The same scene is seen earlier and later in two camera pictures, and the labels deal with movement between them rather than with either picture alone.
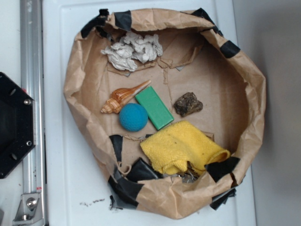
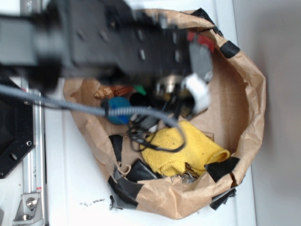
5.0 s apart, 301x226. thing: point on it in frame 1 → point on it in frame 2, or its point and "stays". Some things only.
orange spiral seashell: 119,96 → 108,91
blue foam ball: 132,117 → 119,101
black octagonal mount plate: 18,137 stays
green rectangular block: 156,111 → 140,88
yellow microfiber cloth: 174,146 stays
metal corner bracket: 30,211 stays
